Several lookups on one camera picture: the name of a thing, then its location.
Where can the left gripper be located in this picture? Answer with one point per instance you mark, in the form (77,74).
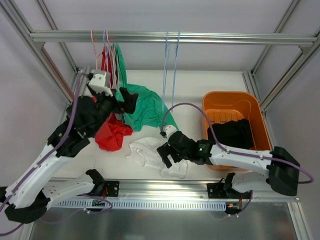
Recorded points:
(119,103)

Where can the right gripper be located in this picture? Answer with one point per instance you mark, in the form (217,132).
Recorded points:
(169,149)

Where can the green tank top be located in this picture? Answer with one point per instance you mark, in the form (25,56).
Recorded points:
(149,110)

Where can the white tank top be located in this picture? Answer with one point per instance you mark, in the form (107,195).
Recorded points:
(144,152)

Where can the pink hanger with green top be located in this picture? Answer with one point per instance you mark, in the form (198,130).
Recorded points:
(112,52)

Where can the blue hanger with black top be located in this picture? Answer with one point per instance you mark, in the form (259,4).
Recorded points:
(175,68)

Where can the black tank top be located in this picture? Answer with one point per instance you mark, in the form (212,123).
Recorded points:
(236,134)

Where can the blue hanger with white top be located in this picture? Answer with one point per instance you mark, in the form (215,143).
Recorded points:
(165,69)

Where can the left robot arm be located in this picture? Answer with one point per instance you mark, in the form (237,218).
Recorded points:
(28,199)

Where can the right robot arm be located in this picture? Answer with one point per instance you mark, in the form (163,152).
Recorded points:
(266,170)

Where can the red tank top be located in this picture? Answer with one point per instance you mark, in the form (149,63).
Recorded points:
(111,135)

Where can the blue hanger with grey top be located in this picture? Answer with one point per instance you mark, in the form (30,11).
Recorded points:
(106,53)

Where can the pink hanger far left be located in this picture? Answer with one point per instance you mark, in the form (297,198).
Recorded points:
(94,49)

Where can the orange plastic basket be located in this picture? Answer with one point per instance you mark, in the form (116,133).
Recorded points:
(225,106)

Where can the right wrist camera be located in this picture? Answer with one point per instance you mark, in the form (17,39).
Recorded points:
(168,131)

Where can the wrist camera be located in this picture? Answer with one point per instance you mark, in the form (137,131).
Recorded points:
(168,131)
(99,82)

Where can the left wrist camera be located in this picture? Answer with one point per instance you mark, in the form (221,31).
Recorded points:
(99,82)

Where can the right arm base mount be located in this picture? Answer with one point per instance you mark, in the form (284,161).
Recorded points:
(216,190)

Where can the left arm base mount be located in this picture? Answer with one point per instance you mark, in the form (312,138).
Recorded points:
(110,189)

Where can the slotted cable duct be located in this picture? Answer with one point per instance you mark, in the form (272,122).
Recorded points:
(140,204)

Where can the aluminium hanging rail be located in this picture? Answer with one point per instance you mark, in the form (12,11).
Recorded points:
(99,36)

